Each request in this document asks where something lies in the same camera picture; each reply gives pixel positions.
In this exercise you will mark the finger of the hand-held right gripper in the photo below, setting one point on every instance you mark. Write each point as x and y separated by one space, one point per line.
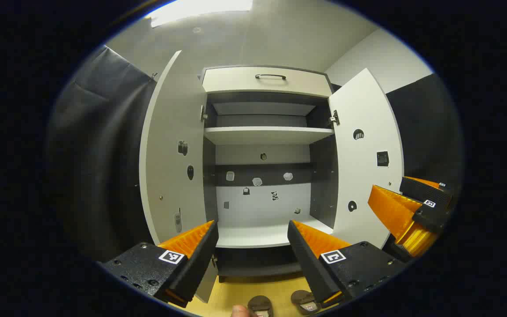
423 190
392 209

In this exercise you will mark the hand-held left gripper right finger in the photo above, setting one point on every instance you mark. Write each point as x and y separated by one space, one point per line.
308 259

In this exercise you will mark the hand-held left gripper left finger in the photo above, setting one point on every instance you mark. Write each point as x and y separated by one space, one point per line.
200 255

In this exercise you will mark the brown fuzzy shoe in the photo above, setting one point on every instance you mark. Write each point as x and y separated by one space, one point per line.
305 301
260 304

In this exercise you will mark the white shoe cabinet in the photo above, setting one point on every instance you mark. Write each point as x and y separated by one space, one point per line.
262 220

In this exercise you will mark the metal door hinge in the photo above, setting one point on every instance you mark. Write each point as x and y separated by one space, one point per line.
334 119
203 113

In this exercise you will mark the white cabinet shelf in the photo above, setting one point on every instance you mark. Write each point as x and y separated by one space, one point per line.
266 134

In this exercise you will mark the white cabinet drawer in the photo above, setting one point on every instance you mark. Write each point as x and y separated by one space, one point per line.
236 81

